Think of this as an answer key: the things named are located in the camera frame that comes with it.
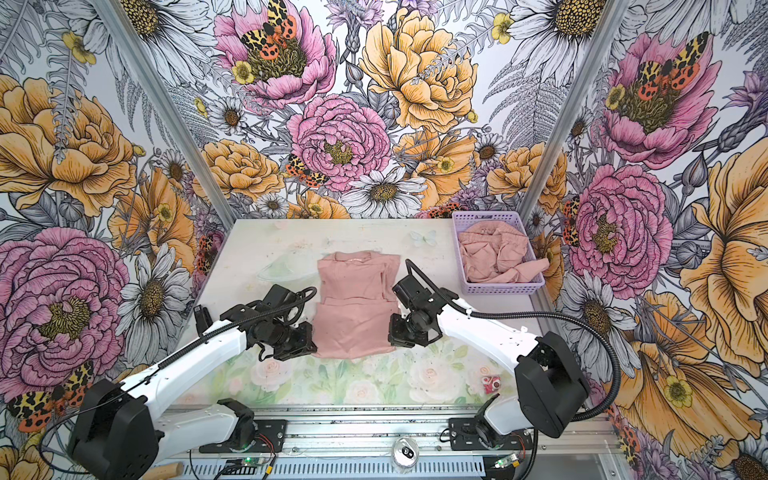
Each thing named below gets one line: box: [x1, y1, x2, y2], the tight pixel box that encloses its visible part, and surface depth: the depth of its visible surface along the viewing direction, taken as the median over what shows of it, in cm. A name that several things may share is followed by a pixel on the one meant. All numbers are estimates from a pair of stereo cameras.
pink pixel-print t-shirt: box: [312, 251, 401, 360], surface depth 99 cm
